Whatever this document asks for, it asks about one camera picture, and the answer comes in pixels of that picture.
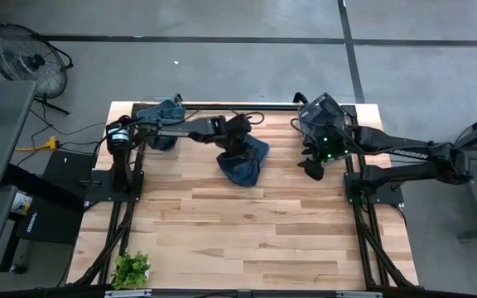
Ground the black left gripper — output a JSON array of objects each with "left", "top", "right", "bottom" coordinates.
[{"left": 220, "top": 113, "right": 259, "bottom": 165}]

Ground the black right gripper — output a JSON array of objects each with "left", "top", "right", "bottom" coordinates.
[{"left": 297, "top": 131, "right": 349, "bottom": 182}]

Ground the small green potted plant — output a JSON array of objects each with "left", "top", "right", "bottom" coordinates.
[{"left": 111, "top": 251, "right": 152, "bottom": 291}]

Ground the dark grey metal table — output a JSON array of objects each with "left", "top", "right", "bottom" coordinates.
[{"left": 430, "top": 105, "right": 477, "bottom": 242}]

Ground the plain black control box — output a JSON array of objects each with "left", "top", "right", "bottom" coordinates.
[{"left": 46, "top": 149, "right": 99, "bottom": 196}]

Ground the black box with white logo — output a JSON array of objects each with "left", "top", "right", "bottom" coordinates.
[{"left": 16, "top": 197, "right": 85, "bottom": 246}]

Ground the white can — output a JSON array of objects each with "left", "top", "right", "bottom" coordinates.
[{"left": 9, "top": 191, "right": 34, "bottom": 217}]

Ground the black floor fan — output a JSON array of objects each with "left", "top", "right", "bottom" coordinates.
[{"left": 0, "top": 23, "right": 75, "bottom": 116}]

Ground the black desk leg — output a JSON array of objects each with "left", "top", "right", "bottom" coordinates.
[{"left": 0, "top": 231, "right": 29, "bottom": 275}]

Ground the black aluminium frame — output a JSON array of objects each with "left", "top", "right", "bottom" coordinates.
[{"left": 72, "top": 101, "right": 420, "bottom": 291}]

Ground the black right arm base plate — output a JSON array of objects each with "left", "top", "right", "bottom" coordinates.
[{"left": 344, "top": 171, "right": 405, "bottom": 207}]

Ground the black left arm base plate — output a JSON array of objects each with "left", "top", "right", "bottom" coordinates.
[{"left": 83, "top": 169, "right": 144, "bottom": 204}]

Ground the silver metal bracket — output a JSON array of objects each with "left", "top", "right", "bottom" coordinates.
[
  {"left": 336, "top": 291, "right": 384, "bottom": 298},
  {"left": 104, "top": 289, "right": 153, "bottom": 298}
]

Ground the black floor cable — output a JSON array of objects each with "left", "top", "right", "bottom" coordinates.
[{"left": 26, "top": 105, "right": 108, "bottom": 166}]

